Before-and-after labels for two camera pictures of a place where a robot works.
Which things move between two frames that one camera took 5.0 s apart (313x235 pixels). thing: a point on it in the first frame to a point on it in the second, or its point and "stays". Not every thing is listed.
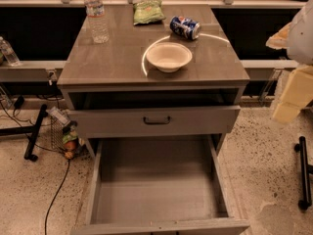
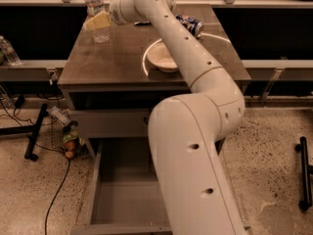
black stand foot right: x=306 y=170 stays
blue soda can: x=187 y=27 stays
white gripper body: x=302 y=38 to x=114 y=14
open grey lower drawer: x=171 y=185 stays
